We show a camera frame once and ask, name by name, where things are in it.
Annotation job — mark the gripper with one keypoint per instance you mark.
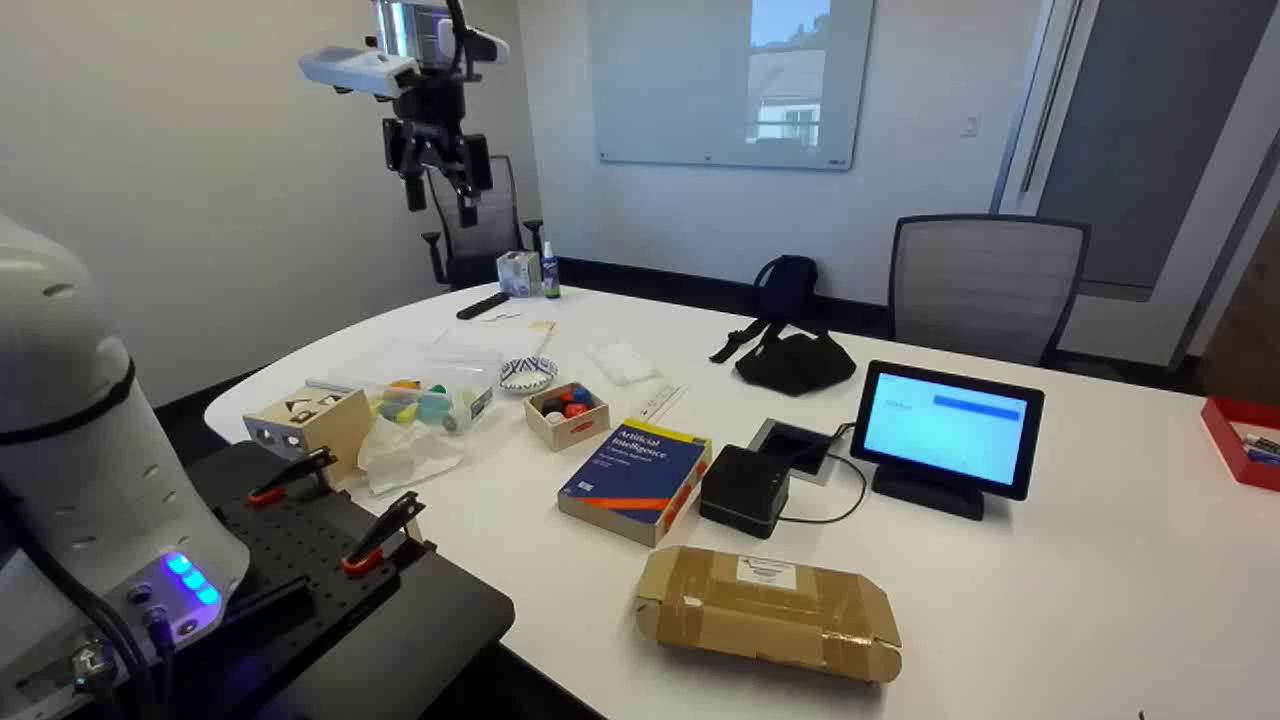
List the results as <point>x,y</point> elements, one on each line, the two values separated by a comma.
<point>436,140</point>

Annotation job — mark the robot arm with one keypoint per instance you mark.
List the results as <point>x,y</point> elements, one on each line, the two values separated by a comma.
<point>70,420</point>

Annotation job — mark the tissue box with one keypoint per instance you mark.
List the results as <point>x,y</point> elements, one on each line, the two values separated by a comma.
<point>517,275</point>

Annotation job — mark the wooden shape sorter box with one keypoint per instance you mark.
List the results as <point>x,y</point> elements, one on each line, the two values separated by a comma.
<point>310,425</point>

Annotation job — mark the small wooden tray box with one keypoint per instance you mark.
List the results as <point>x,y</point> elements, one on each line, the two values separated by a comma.
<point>570,428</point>

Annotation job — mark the brown cardboard box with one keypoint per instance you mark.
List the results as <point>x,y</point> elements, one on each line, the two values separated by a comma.
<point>770,615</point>

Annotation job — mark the black office chair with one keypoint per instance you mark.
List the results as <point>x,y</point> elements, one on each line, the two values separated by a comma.
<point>485,240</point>

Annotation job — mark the small spray bottle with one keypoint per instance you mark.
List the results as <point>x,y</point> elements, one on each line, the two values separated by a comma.
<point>550,275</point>

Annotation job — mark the yellow sticky note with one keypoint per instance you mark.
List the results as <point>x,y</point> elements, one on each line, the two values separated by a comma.
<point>541,326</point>

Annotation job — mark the clear bag of toy shapes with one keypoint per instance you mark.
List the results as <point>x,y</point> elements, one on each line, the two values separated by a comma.
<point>430,385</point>

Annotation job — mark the blue white patterned bowl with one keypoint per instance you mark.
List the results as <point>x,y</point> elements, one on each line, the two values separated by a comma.
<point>527,374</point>

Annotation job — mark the heap of colourful toy pieces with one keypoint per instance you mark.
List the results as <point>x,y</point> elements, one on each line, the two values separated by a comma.
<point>568,402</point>

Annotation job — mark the crumpled white plastic bag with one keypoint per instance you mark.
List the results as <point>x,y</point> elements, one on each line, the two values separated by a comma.
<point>405,455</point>

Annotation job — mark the glass whiteboard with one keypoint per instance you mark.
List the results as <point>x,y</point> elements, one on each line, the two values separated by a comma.
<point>700,90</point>

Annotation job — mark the white strip packet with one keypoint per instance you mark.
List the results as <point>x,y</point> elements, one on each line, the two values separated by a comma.
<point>662,402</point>

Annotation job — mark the black orange clamp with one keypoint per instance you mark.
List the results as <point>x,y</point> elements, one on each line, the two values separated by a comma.
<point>382,535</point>
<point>292,475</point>

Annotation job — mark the blue book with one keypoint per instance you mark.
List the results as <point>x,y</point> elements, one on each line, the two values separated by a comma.
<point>630,475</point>

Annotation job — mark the black bag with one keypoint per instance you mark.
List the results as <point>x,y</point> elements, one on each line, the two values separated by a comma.
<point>795,360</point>

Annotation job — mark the black cube device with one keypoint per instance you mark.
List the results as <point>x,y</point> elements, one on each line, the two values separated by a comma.
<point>742,490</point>

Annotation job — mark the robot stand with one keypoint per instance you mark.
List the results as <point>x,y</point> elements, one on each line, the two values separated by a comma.
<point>330,610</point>

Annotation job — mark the grey office chair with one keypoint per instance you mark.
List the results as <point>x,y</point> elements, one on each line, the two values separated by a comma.
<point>985,285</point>

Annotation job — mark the tablet screen on stand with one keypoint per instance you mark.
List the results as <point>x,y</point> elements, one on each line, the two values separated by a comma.
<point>945,425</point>

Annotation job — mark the frosted glass door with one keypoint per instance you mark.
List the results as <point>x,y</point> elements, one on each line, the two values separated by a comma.
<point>1150,150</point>

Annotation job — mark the red tray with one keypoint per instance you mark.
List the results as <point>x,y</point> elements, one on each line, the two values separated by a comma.
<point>1235,445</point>

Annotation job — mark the heap of markers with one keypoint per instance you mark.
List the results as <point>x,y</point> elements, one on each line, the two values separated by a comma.
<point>1262,448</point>

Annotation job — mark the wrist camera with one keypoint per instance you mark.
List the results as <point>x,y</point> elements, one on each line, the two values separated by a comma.
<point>482,45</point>

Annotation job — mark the wall switch plate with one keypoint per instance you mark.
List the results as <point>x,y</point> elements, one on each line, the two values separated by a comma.
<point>970,125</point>

